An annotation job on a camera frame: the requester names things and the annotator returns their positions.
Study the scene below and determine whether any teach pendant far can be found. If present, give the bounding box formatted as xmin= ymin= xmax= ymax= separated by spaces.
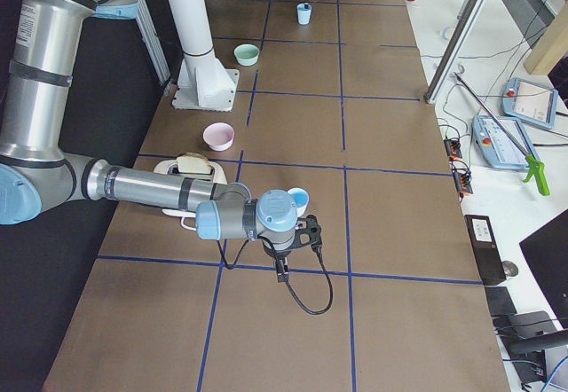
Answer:
xmin=501 ymin=77 xmax=559 ymax=129

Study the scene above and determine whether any orange black connector block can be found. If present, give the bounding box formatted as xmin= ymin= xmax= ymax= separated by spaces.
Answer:
xmin=444 ymin=137 xmax=473 ymax=200

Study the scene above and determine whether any black box with label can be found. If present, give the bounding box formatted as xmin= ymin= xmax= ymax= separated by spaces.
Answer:
xmin=464 ymin=215 xmax=506 ymax=286

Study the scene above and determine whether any teach pendant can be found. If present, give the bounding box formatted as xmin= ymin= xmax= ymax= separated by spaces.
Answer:
xmin=501 ymin=77 xmax=559 ymax=129
xmin=472 ymin=115 xmax=539 ymax=171

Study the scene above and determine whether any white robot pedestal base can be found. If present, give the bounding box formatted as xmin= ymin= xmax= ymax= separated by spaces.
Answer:
xmin=168 ymin=0 xmax=240 ymax=112

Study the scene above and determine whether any black monitor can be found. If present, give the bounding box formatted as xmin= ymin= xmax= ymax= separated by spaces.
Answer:
xmin=520 ymin=215 xmax=567 ymax=327

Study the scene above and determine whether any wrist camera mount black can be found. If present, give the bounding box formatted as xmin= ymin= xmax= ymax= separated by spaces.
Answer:
xmin=289 ymin=215 xmax=323 ymax=252

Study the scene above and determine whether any cream toaster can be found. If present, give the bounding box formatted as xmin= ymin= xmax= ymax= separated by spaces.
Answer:
xmin=153 ymin=156 xmax=228 ymax=218

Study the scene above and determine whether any green bowl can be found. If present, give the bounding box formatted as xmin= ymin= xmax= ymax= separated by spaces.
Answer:
xmin=233 ymin=43 xmax=260 ymax=67

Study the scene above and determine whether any green handled reacher grabber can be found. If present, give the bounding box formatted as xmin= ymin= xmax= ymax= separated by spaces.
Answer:
xmin=454 ymin=73 xmax=550 ymax=196

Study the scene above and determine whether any pink bowl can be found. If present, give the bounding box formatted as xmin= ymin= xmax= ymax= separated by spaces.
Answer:
xmin=202 ymin=122 xmax=235 ymax=152

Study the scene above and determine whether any light blue cup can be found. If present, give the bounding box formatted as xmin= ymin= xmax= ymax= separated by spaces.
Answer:
xmin=296 ymin=3 xmax=312 ymax=26
xmin=288 ymin=187 xmax=310 ymax=217

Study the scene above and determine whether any teach pendant near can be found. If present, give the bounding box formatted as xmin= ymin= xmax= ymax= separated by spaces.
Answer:
xmin=472 ymin=115 xmax=539 ymax=171

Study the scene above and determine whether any aluminium frame post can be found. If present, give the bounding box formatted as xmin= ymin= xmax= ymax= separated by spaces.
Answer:
xmin=424 ymin=0 xmax=485 ymax=105

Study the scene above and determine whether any bread slice in toaster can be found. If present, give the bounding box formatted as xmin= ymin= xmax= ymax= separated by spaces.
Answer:
xmin=176 ymin=153 xmax=211 ymax=175

